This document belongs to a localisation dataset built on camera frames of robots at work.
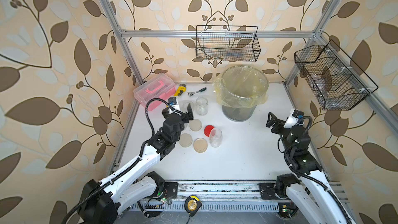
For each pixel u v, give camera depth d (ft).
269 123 2.30
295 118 2.03
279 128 2.21
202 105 3.17
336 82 2.41
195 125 3.25
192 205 2.23
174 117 1.91
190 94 3.67
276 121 2.20
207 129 3.07
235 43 3.16
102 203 1.26
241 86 3.24
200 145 2.93
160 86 3.41
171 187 2.47
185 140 3.15
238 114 3.14
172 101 2.07
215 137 3.04
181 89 3.78
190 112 2.29
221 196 2.42
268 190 2.42
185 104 3.37
